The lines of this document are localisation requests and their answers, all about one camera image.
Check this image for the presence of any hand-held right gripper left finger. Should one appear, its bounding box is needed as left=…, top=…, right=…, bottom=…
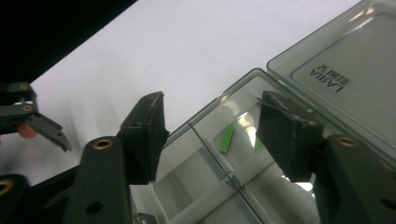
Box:
left=64, top=91, right=171, bottom=224

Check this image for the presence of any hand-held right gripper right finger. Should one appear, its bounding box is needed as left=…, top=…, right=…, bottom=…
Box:
left=256, top=91, right=396, bottom=224

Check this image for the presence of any small green plastic piece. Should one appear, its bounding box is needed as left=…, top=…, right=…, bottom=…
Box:
left=253, top=136, right=264, bottom=153
left=219, top=122, right=236, bottom=154

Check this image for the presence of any smoky clear plastic compartment box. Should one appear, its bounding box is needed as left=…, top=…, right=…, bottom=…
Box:
left=129, top=0, right=396, bottom=224

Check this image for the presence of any white board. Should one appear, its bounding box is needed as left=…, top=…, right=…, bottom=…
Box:
left=0, top=0, right=363, bottom=188

